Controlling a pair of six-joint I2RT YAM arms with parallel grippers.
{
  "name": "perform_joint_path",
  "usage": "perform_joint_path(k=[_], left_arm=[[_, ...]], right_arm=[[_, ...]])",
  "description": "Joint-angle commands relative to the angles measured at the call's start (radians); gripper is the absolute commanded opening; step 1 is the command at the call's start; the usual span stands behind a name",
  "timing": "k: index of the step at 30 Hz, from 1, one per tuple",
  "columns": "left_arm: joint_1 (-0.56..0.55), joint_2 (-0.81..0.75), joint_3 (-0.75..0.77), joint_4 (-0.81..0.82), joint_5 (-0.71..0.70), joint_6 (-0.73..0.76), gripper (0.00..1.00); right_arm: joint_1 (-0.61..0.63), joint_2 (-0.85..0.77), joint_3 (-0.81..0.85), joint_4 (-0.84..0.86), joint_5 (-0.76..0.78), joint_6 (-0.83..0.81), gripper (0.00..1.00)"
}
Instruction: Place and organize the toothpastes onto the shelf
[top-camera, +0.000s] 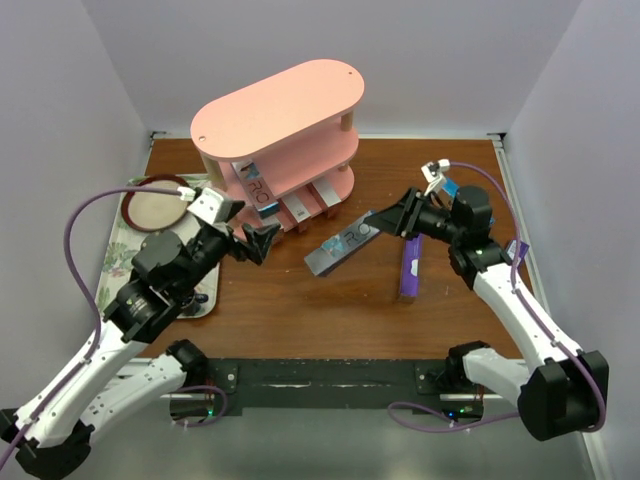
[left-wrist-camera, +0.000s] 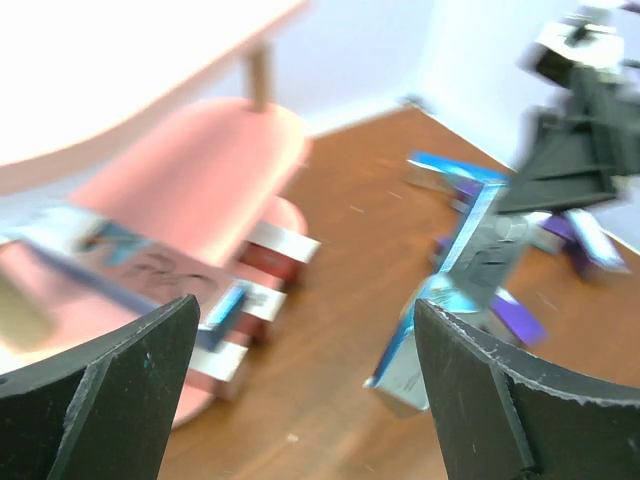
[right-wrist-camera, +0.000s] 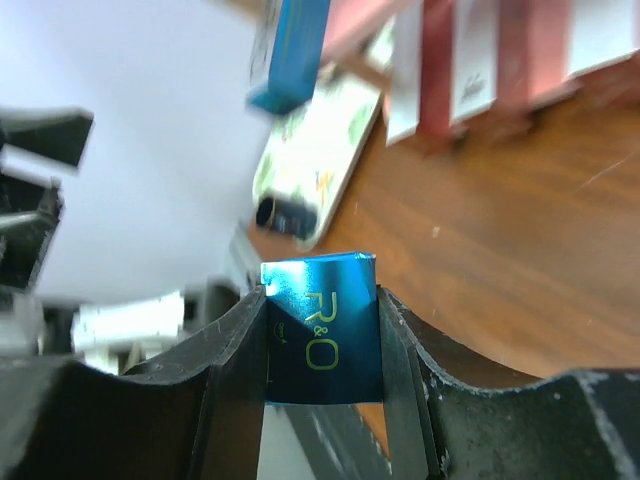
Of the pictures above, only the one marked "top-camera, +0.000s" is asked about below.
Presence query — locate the blue toothpaste box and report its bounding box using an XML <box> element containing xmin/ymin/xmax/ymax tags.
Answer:
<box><xmin>232</xmin><ymin>160</ymin><xmax>280</xmax><ymax>219</ymax></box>
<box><xmin>442</xmin><ymin>178</ymin><xmax>459</xmax><ymax>198</ymax></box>
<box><xmin>304</xmin><ymin>210</ymin><xmax>381</xmax><ymax>277</ymax></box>

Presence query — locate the purple toothpaste box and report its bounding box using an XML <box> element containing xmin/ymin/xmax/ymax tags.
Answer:
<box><xmin>397</xmin><ymin>236</ymin><xmax>423</xmax><ymax>303</ymax></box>

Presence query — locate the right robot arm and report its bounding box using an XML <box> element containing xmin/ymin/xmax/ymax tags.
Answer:
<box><xmin>365</xmin><ymin>186</ymin><xmax>609</xmax><ymax>441</ymax></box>

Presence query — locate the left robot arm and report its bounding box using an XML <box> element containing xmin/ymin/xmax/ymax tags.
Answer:
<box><xmin>1</xmin><ymin>200</ymin><xmax>278</xmax><ymax>479</ymax></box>

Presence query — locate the pink three-tier shelf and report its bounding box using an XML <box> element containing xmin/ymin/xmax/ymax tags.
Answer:
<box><xmin>190</xmin><ymin>59</ymin><xmax>365</xmax><ymax>237</ymax></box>

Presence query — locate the dark red rimmed plate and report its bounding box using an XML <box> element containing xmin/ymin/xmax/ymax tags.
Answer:
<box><xmin>120</xmin><ymin>174</ymin><xmax>189</xmax><ymax>232</ymax></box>

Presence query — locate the floral serving tray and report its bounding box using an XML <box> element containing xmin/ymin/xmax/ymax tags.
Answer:
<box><xmin>96</xmin><ymin>174</ymin><xmax>219</xmax><ymax>319</ymax></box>

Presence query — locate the purple toothpaste box right edge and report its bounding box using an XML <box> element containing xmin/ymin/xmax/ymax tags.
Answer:
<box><xmin>506</xmin><ymin>240</ymin><xmax>530</xmax><ymax>262</ymax></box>

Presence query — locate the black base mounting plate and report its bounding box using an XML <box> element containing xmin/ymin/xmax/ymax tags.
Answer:
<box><xmin>169</xmin><ymin>357</ymin><xmax>505</xmax><ymax>419</ymax></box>

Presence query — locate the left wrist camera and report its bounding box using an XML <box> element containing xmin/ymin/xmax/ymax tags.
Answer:
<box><xmin>177</xmin><ymin>186</ymin><xmax>235</xmax><ymax>225</ymax></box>

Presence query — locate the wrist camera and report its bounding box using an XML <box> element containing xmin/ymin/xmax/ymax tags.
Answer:
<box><xmin>421</xmin><ymin>159</ymin><xmax>451</xmax><ymax>196</ymax></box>
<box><xmin>177</xmin><ymin>186</ymin><xmax>235</xmax><ymax>225</ymax></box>

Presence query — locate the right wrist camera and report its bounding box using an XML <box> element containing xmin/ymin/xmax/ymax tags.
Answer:
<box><xmin>421</xmin><ymin>159</ymin><xmax>451</xmax><ymax>196</ymax></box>

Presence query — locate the aluminium frame rail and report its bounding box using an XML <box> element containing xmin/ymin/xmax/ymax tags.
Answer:
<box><xmin>487</xmin><ymin>132</ymin><xmax>591</xmax><ymax>451</ymax></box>

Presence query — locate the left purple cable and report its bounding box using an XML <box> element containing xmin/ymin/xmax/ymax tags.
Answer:
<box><xmin>0</xmin><ymin>185</ymin><xmax>196</xmax><ymax>466</ymax></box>

